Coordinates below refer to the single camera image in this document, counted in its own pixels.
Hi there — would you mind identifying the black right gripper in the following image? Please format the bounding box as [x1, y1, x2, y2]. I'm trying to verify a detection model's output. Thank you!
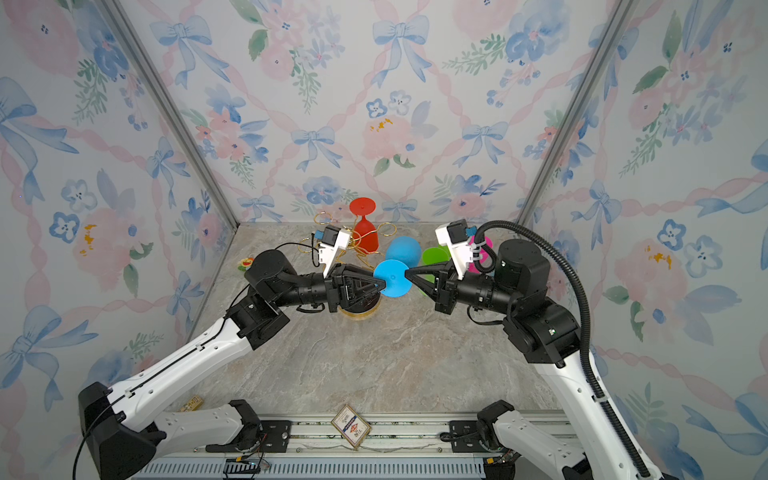
[408, 262, 523, 321]

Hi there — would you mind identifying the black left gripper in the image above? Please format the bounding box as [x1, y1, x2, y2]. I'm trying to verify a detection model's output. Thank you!
[274, 267, 384, 318]

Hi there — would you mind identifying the lime green back wine glass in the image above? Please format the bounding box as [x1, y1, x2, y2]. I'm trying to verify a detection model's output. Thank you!
[421, 246, 452, 266]

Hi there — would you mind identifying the magenta wine glass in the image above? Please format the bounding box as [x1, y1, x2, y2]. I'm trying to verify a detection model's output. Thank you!
[467, 236, 495, 274]

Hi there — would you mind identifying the blue back wine glass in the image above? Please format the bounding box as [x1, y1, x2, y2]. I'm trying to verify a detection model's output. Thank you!
[373, 236, 422, 298]

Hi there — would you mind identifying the red wine glass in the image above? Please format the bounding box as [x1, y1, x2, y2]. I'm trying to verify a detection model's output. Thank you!
[349, 197, 379, 255]

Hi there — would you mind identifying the gold wire glass rack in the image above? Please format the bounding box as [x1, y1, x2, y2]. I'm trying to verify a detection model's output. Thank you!
[300, 208, 383, 321]

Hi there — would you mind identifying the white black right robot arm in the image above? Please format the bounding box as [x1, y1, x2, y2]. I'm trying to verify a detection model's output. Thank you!
[405, 238, 666, 479]

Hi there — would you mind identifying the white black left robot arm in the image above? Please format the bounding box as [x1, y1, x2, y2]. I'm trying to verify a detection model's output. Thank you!
[78, 249, 386, 479]

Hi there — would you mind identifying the colourful small toy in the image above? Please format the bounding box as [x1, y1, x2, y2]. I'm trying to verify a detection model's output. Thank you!
[238, 257, 254, 272]

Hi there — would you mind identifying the diamond printed card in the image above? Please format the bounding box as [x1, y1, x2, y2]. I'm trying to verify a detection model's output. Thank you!
[331, 404, 372, 450]

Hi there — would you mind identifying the yellow label tag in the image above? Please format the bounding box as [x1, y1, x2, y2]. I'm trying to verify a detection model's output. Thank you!
[179, 395, 204, 412]

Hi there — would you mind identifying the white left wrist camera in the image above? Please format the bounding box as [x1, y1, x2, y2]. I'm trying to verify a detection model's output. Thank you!
[315, 225, 352, 277]

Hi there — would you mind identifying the black corrugated cable conduit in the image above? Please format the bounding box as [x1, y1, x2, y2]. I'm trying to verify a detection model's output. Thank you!
[473, 220, 652, 480]

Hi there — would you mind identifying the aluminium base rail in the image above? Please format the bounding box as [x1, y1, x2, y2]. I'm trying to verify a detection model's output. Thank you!
[131, 410, 601, 480]

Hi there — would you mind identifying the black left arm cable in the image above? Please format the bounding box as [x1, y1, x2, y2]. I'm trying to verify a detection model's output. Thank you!
[71, 241, 328, 480]

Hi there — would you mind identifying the right corner aluminium post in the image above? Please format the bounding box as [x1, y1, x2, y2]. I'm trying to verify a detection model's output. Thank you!
[516, 0, 636, 227]

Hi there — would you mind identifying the corner aluminium post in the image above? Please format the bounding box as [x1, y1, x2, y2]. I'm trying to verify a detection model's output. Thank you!
[516, 0, 636, 227]
[96, 0, 239, 229]

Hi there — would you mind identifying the left corner aluminium post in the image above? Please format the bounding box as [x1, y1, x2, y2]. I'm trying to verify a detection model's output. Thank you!
[96, 0, 239, 229]

